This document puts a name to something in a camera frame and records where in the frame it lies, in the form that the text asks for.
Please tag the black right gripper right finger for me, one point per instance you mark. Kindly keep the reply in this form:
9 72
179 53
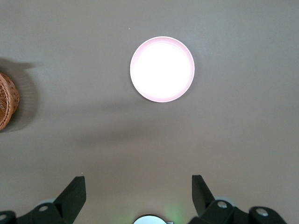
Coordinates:
201 196

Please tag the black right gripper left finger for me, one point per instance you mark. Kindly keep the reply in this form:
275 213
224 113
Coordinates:
72 198

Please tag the brown wicker basket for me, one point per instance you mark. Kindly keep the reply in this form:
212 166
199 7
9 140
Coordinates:
8 102

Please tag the pink round plate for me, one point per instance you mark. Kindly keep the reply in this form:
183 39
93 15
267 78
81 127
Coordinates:
162 70

